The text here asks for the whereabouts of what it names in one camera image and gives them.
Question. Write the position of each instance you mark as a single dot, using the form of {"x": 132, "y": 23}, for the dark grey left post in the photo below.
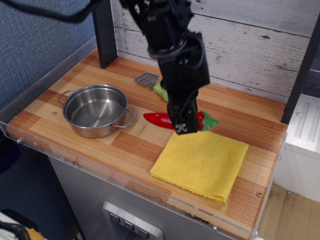
{"x": 104, "y": 33}

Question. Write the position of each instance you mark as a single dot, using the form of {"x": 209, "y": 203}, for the white side cabinet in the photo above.
{"x": 298, "y": 167}

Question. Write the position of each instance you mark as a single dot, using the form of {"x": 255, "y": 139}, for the yellow folded cloth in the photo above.
{"x": 204, "y": 163}

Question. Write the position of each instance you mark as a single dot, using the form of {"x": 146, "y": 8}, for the toy spatula green handle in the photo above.
{"x": 151, "y": 79}

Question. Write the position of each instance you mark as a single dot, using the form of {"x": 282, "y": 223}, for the yellow object bottom left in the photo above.
{"x": 34, "y": 235}

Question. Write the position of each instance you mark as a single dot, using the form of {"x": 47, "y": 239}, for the clear acrylic guard rail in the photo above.
{"x": 126, "y": 156}

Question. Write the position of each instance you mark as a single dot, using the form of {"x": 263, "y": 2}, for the red toy chili pepper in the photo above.
{"x": 162, "y": 119}

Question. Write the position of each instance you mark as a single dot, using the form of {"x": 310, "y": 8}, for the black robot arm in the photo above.
{"x": 164, "y": 23}

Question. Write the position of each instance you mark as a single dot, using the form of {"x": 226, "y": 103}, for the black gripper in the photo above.
{"x": 183, "y": 74}

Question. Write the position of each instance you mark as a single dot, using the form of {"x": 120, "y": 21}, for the dark grey right post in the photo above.
{"x": 303, "y": 72}

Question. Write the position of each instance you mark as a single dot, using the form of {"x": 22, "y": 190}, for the dark grey post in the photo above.
{"x": 104, "y": 33}
{"x": 303, "y": 72}

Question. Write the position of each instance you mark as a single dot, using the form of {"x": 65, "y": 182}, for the grey toy fridge cabinet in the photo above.
{"x": 86, "y": 194}

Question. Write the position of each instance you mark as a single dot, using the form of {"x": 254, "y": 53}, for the stainless steel pot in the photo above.
{"x": 96, "y": 111}

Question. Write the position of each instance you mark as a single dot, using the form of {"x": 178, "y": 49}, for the silver dispenser button panel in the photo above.
{"x": 124, "y": 225}

